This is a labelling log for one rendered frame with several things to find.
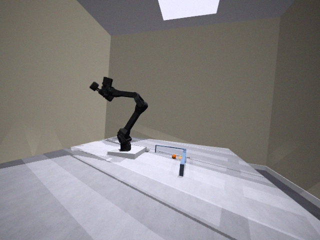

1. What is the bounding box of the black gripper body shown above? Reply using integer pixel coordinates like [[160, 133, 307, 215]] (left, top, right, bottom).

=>
[[89, 81, 114, 102]]

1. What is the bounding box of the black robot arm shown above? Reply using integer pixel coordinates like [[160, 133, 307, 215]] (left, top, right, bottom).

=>
[[100, 76, 148, 152]]

